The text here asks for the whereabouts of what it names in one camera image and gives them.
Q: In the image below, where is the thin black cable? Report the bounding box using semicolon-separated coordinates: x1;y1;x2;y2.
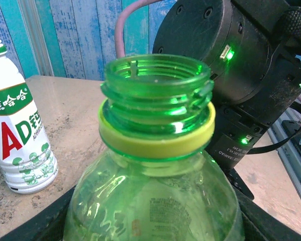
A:
248;107;301;156

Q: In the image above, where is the green plastic bottle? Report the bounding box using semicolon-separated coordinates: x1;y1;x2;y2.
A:
63;54;245;241

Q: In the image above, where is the aluminium corner post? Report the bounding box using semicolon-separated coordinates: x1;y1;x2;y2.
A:
16;0;56;77

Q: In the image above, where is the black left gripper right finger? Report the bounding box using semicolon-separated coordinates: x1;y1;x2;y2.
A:
234;187;301;241

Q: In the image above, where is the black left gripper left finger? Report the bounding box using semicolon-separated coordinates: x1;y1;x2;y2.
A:
0;184;77;241

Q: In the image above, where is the white AD milk bottle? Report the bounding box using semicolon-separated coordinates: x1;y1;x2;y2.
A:
0;32;59;195

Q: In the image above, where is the aluminium front rail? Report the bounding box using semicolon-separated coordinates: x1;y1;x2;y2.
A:
267;107;301;201

